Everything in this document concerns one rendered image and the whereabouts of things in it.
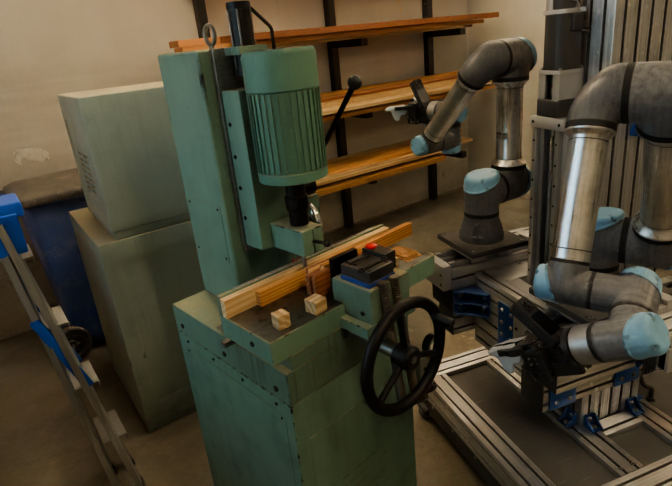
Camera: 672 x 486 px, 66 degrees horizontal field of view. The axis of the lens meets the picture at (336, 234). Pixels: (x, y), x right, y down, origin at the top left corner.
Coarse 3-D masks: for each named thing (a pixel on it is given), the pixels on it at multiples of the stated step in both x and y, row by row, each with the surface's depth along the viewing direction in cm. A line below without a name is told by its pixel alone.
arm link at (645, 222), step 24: (648, 72) 95; (624, 96) 97; (648, 96) 95; (624, 120) 101; (648, 120) 98; (648, 144) 104; (648, 168) 108; (648, 192) 112; (648, 216) 116; (648, 240) 119; (648, 264) 124
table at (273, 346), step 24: (408, 264) 147; (432, 264) 152; (264, 312) 129; (336, 312) 128; (408, 312) 132; (240, 336) 125; (264, 336) 118; (288, 336) 118; (312, 336) 124; (360, 336) 125; (264, 360) 119
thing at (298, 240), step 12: (288, 216) 144; (276, 228) 138; (288, 228) 134; (300, 228) 133; (312, 228) 133; (276, 240) 140; (288, 240) 136; (300, 240) 132; (312, 240) 133; (300, 252) 134; (312, 252) 134
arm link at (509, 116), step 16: (512, 48) 161; (528, 48) 165; (512, 64) 162; (528, 64) 166; (496, 80) 169; (512, 80) 166; (528, 80) 169; (512, 96) 169; (496, 112) 176; (512, 112) 171; (496, 128) 177; (512, 128) 173; (496, 144) 179; (512, 144) 175; (496, 160) 180; (512, 160) 177; (512, 176) 177; (528, 176) 181; (512, 192) 177
